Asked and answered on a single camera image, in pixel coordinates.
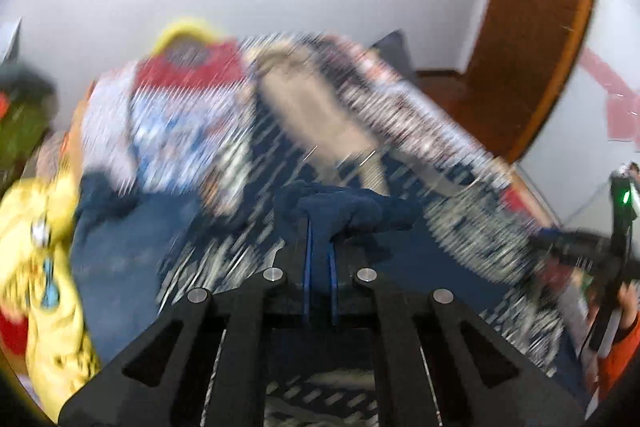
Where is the person's right hand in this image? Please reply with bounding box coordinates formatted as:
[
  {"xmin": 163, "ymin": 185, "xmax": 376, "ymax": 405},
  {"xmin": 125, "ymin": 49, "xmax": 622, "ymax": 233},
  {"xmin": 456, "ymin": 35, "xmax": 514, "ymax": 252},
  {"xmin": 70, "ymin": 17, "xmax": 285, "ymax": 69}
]
[{"xmin": 618, "ymin": 281, "xmax": 640, "ymax": 332}]

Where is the green camouflage cover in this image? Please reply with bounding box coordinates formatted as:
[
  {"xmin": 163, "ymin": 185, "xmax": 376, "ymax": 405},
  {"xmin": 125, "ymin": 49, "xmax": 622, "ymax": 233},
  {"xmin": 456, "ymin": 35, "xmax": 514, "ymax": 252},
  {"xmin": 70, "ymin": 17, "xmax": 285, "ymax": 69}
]
[{"xmin": 0, "ymin": 99, "xmax": 57, "ymax": 185}]

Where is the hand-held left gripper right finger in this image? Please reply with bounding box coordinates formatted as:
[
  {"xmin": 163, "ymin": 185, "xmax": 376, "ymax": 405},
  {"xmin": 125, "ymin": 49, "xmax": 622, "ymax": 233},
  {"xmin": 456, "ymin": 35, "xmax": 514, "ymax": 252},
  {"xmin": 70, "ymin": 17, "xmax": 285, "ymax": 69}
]
[{"xmin": 326, "ymin": 245, "xmax": 587, "ymax": 427}]

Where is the dark blue pillow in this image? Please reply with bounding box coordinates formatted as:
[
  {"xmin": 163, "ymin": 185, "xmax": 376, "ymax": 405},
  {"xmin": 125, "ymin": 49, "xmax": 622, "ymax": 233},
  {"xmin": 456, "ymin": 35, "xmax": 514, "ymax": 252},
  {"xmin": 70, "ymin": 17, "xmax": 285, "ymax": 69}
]
[{"xmin": 369, "ymin": 30, "xmax": 418, "ymax": 80}]

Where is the yellow foam tube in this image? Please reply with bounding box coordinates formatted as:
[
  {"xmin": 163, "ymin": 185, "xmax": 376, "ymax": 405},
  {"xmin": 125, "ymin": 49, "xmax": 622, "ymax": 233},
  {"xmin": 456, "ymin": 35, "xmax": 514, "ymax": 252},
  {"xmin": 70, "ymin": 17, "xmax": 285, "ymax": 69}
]
[{"xmin": 152, "ymin": 18, "xmax": 228, "ymax": 55}]

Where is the white sliding wardrobe door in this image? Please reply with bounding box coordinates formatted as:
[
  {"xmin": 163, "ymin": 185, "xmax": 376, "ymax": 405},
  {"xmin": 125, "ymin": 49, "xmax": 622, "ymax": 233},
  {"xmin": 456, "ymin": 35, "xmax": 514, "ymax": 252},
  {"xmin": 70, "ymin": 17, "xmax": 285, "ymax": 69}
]
[{"xmin": 517, "ymin": 0, "xmax": 640, "ymax": 230}]

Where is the yellow cartoon blanket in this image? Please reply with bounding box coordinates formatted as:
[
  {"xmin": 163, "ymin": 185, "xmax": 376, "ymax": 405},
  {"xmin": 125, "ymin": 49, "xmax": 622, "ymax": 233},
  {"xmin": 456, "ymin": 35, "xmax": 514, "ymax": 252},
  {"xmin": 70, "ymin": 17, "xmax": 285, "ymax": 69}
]
[{"xmin": 0, "ymin": 167, "xmax": 103, "ymax": 410}]

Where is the brown wooden door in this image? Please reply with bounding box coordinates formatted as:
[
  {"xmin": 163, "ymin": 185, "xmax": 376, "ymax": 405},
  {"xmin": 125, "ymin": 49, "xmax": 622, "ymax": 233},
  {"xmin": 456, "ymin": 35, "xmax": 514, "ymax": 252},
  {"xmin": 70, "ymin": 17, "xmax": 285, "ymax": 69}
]
[{"xmin": 414, "ymin": 0, "xmax": 602, "ymax": 164}]

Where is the dark blue patterned garment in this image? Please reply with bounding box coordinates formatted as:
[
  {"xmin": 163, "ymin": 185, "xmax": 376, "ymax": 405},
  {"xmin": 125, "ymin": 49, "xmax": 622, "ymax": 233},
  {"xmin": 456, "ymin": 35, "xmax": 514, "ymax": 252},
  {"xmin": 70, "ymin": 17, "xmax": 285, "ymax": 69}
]
[{"xmin": 72, "ymin": 107, "xmax": 593, "ymax": 427}]

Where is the beige cloth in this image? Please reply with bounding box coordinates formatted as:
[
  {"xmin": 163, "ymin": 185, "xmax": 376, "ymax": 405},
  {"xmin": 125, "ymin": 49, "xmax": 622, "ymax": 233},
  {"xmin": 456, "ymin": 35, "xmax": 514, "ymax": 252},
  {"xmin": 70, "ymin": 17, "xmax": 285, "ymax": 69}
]
[{"xmin": 257, "ymin": 49, "xmax": 388, "ymax": 195}]

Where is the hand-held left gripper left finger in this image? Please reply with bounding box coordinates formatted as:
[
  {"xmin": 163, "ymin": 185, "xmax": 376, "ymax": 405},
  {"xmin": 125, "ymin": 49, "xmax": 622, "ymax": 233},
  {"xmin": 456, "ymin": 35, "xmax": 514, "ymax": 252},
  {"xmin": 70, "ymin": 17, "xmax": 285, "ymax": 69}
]
[{"xmin": 59, "ymin": 216, "xmax": 315, "ymax": 427}]

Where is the person's right forearm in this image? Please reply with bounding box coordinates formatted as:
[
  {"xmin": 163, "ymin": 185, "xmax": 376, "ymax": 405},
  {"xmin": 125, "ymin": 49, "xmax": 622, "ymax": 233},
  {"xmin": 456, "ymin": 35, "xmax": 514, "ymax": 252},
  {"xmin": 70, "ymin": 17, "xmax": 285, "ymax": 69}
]
[{"xmin": 594, "ymin": 309, "xmax": 640, "ymax": 408}]

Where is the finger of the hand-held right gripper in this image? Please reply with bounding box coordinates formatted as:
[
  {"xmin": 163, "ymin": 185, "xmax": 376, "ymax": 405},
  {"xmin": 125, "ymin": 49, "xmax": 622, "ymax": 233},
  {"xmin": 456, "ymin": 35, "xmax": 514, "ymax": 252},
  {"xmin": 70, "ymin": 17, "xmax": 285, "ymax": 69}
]
[{"xmin": 531, "ymin": 227, "xmax": 617, "ymax": 269}]

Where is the red plush toy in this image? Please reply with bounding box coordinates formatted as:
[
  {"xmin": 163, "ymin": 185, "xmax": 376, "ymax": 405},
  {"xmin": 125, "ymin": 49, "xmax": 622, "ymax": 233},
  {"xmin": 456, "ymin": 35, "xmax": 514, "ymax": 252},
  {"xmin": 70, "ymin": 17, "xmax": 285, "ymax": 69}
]
[{"xmin": 0, "ymin": 304, "xmax": 30, "ymax": 360}]

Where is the patchwork patterned bedsheet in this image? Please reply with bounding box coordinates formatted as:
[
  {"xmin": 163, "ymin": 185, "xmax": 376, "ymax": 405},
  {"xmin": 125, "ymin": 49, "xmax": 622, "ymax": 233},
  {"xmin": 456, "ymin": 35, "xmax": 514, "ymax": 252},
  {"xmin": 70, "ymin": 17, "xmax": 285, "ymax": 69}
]
[{"xmin": 82, "ymin": 34, "xmax": 561, "ymax": 228}]

